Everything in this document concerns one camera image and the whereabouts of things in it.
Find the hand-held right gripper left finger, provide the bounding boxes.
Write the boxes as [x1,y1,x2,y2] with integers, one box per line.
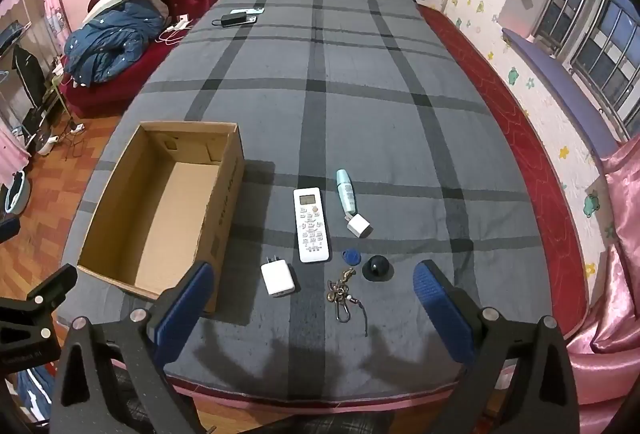
[50,261,216,434]

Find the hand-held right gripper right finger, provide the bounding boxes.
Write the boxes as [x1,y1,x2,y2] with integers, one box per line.
[412,259,583,434]

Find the black round knob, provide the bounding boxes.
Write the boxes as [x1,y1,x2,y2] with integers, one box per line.
[361,254,393,282]

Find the brown cardboard box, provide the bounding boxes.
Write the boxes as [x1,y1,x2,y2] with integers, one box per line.
[76,121,246,315]

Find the small white cube charger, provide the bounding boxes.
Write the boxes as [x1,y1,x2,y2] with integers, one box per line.
[346,213,373,240]

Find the white remote control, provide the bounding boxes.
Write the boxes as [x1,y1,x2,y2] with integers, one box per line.
[293,187,332,264]

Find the light blue cosmetic bottle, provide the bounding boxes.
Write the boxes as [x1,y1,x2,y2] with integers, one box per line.
[336,169,357,222]

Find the blue plastic basin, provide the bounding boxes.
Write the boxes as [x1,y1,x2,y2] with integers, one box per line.
[2,169,33,215]

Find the pink hanging cloth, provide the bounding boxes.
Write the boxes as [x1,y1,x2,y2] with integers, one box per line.
[0,114,32,171]

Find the dark plaid cloth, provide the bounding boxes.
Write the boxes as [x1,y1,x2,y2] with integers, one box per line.
[280,414,401,434]

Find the black hanging garment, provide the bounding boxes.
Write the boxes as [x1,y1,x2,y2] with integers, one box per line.
[12,44,47,109]

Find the pink satin curtain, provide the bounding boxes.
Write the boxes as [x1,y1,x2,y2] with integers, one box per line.
[565,139,640,434]

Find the blue jacket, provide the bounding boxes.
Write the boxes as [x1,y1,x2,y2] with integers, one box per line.
[64,0,168,88]

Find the pink fabric wardrobe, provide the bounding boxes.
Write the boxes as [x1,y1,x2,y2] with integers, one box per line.
[0,0,71,45]

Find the grey plaid blanket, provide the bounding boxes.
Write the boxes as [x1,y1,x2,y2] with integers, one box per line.
[55,0,576,405]

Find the purple window sill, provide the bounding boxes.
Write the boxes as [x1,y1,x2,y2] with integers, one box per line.
[502,28,621,160]

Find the metal window railing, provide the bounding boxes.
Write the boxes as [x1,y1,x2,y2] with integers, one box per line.
[532,0,640,140]

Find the flat white wall charger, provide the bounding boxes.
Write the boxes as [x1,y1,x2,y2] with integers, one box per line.
[260,255,300,299]

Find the brass keychain with cord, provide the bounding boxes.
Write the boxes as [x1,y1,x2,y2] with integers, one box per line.
[325,267,371,337]

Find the green frame side table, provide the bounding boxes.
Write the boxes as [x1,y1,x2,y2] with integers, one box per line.
[47,77,77,125]

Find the white charging cables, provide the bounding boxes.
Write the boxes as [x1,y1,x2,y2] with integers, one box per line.
[157,14,193,46]

